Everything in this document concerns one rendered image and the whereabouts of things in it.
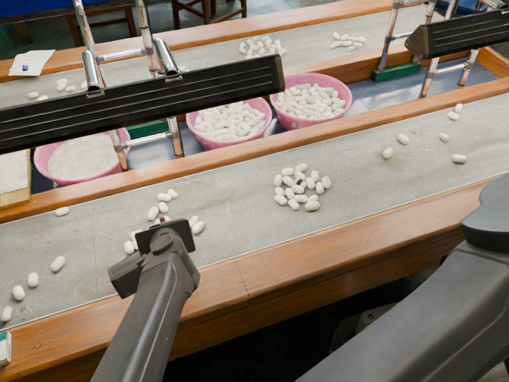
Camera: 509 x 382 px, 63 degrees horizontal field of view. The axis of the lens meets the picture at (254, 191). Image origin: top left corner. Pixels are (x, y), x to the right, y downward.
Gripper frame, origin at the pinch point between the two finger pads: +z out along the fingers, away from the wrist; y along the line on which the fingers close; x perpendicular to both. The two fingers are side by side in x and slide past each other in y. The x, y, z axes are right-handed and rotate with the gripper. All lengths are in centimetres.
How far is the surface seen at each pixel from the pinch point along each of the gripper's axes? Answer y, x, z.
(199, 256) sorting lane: -6.8, 9.5, 7.8
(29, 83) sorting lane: 30, -48, 79
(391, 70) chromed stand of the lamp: -97, -25, 52
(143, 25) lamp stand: -10, -49, 33
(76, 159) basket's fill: 18, -19, 43
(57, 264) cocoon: 24.0, 3.0, 13.1
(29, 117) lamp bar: 17.5, -28.0, -2.0
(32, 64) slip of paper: 28, -55, 83
